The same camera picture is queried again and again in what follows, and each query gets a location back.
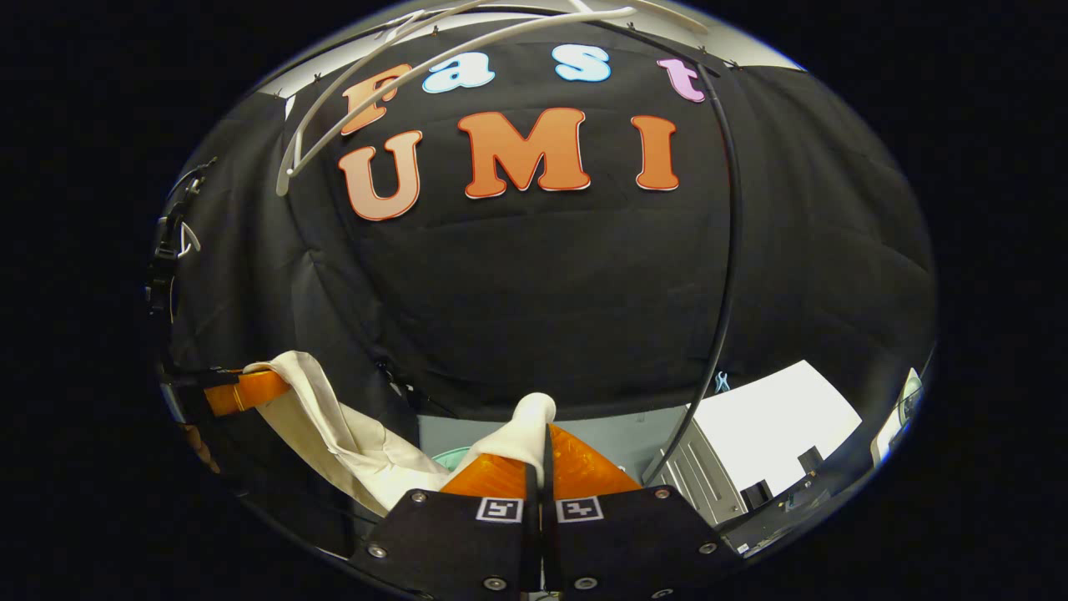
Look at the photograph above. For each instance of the cream jacket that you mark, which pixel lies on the cream jacket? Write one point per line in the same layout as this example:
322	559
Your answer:
317	401

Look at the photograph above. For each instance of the black backdrop cloth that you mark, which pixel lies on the black backdrop cloth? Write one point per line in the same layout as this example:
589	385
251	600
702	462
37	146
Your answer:
542	275

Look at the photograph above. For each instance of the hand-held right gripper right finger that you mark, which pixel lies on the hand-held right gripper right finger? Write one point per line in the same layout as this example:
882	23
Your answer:
552	551

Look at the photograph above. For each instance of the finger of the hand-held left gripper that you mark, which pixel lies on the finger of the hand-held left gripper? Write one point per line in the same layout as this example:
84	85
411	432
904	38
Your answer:
246	390

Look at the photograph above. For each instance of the white clothes hanger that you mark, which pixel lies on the white clothes hanger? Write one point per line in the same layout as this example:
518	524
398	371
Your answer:
284	179

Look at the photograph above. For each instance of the grey metal base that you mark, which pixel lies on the grey metal base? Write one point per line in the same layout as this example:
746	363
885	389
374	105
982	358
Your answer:
701	476

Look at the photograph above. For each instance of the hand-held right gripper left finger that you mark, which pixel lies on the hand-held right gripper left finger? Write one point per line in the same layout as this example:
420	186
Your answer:
531	542

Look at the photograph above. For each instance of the black clothes rail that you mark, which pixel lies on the black clothes rail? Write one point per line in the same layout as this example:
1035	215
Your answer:
734	250

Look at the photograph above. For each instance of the small blue clip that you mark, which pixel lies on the small blue clip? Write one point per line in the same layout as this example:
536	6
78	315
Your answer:
722	384

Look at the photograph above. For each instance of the white paper sheet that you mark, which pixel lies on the white paper sheet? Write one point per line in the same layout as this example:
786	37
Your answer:
776	417

